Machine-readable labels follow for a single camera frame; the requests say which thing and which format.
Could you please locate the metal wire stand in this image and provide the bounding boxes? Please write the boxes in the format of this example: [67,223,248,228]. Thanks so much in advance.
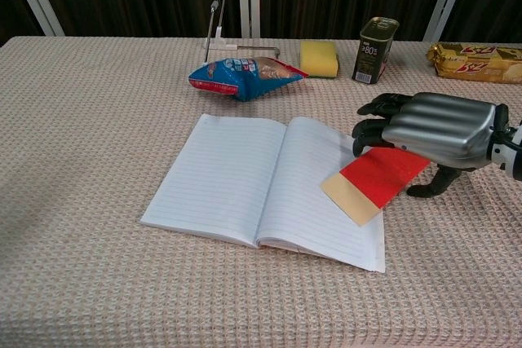
[202,0,281,64]

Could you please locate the lined paper notebook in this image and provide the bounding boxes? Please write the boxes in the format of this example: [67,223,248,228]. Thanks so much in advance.
[139,113,387,274]

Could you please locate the yellow sponge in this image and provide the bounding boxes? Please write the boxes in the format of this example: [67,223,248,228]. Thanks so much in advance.
[300,40,340,79]

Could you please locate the beige waffle tablecloth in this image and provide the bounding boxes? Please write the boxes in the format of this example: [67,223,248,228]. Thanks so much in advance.
[0,36,522,348]

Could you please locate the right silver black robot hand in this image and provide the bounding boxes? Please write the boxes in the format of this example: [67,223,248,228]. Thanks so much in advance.
[352,92,511,198]

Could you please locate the blue snack bag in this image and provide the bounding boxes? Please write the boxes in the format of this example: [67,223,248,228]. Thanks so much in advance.
[188,56,310,104]

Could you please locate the red and yellow bookmark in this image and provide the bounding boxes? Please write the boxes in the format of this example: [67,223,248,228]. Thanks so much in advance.
[320,147,432,227]

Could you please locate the gold biscuit pack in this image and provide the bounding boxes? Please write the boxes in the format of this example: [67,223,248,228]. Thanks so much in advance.
[427,42,522,85]

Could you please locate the olive green tin can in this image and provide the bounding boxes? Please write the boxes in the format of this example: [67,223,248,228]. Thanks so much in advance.
[352,17,400,85]

